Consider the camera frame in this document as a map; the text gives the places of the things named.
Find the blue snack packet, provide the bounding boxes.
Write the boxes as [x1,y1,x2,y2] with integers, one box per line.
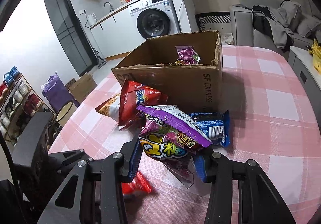
[190,110,230,147]

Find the grey sofa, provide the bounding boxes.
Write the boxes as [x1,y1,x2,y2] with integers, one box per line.
[230,0,320,58]

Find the brown cardboard box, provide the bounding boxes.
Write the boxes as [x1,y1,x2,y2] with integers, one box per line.
[112,31,223,113]

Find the purple candy bag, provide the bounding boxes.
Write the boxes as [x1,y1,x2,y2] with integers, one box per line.
[137,105,212,188]

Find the yellow plastic bag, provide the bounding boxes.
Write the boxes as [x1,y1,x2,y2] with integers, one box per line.
[307,39,321,74]

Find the white electric kettle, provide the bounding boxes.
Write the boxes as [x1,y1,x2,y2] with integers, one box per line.
[86,13,97,27]

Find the white kitchen cabinet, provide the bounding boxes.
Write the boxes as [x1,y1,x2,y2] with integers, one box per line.
[91,9,144,58]

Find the dark glass door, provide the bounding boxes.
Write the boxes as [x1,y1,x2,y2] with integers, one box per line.
[44,0,97,76]

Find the silver purple snack bag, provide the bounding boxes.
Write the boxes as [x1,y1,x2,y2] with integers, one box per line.
[175,46,201,65]

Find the red chips bag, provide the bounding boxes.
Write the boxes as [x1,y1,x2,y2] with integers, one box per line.
[118,79,168,128]

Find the cardboard box on floor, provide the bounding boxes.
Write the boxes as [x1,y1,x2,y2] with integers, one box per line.
[65,73,97,103]

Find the purple bag on floor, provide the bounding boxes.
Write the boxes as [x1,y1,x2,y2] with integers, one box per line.
[41,73,79,113]

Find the shoe rack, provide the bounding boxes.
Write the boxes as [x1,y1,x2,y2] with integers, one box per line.
[1,66,56,146]

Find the white washing machine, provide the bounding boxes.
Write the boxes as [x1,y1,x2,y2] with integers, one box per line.
[128,0,180,40]

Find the pink plaid tablecloth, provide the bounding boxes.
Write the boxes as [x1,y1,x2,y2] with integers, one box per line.
[50,46,320,223]

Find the noodle snack bag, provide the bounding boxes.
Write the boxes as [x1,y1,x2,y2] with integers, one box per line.
[95,93,120,122]

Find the round stool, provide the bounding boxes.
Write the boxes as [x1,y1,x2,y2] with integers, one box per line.
[55,101,77,127]

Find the red white balloon glue bag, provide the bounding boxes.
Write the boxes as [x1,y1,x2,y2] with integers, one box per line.
[121,171,153,196]

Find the grey clothes on sofa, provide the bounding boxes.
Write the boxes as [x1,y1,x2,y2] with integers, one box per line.
[251,0,302,52]

